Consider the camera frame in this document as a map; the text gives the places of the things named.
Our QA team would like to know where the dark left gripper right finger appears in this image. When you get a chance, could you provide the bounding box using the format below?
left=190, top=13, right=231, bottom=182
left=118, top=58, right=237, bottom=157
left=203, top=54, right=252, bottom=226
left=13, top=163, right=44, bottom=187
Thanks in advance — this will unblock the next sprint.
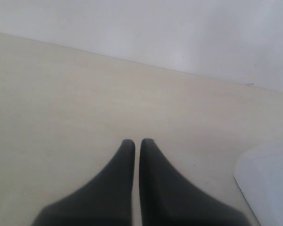
left=139, top=138, right=250, bottom=226

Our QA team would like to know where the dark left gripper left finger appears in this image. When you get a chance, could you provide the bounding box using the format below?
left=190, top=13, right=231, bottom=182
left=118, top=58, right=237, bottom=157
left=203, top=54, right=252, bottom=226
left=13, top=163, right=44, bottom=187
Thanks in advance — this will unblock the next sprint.
left=32, top=139, right=135, bottom=226

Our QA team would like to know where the white mannequin head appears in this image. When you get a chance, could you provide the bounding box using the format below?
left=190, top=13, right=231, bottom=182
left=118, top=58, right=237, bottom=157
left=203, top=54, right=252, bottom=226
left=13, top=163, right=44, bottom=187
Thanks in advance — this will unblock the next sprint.
left=234, top=137, right=283, bottom=226

